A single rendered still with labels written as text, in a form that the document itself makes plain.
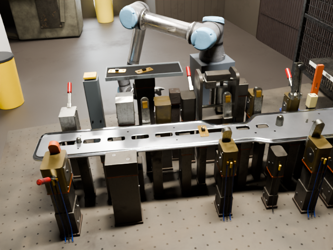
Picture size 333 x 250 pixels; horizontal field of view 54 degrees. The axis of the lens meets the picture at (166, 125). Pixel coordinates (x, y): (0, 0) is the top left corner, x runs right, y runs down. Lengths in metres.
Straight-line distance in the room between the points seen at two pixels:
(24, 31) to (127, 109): 5.19
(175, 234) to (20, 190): 0.79
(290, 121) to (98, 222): 0.95
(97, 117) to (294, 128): 0.94
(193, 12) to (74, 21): 2.33
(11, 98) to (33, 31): 2.61
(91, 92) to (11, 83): 2.45
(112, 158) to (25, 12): 5.35
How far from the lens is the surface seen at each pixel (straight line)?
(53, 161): 1.24
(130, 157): 1.23
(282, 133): 1.46
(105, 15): 7.16
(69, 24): 6.33
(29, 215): 1.61
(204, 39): 1.69
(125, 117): 1.48
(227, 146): 1.26
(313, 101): 1.67
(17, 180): 1.82
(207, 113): 1.62
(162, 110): 1.47
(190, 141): 1.36
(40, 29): 6.45
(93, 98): 1.65
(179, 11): 6.84
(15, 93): 4.08
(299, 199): 1.54
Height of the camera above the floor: 1.78
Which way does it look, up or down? 32 degrees down
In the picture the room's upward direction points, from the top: 2 degrees counter-clockwise
